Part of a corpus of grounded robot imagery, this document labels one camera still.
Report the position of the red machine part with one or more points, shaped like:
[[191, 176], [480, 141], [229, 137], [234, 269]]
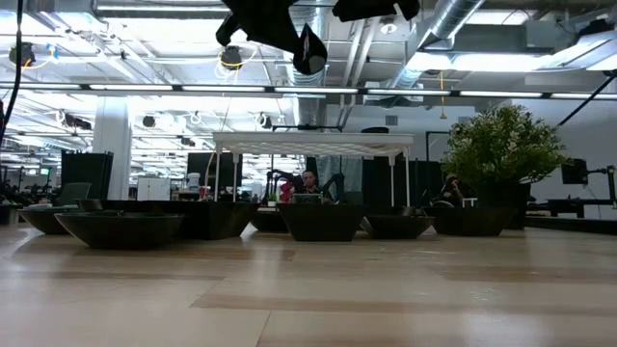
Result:
[[287, 193]]

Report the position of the black square deep mini bowl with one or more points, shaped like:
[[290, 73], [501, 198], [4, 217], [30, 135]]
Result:
[[320, 224], [217, 219]]

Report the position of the black desk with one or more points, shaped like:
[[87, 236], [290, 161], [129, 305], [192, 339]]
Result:
[[569, 205]]

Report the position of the black monitor on arm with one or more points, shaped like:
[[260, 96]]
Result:
[[574, 171]]

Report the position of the white pillar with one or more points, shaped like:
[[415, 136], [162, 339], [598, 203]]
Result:
[[112, 154]]

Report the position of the black room partition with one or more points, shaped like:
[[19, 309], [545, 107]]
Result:
[[87, 173]]

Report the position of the black ceiling spotlight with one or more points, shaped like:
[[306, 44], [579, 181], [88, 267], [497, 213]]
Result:
[[149, 121]]

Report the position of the silver ventilation duct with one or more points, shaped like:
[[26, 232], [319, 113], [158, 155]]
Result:
[[453, 17], [308, 106]]

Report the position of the black boat-shaped mini plate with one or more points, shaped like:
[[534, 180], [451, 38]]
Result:
[[120, 233], [267, 222], [41, 221], [400, 227]]

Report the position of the green potted plant black pot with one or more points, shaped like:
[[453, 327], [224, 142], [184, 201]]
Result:
[[501, 144]]

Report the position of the black aluminium rig frame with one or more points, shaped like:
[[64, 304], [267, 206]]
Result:
[[569, 225]]

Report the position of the grey laptop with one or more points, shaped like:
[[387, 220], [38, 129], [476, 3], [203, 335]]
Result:
[[307, 198]]

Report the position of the black background robot arm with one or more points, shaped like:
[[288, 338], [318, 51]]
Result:
[[270, 176]]

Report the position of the white cabinet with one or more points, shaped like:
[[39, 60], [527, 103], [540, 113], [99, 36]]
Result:
[[154, 189]]

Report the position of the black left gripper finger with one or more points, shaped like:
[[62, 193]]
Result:
[[270, 24], [376, 8]]

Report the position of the person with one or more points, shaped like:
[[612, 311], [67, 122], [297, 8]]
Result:
[[453, 188], [309, 182]]

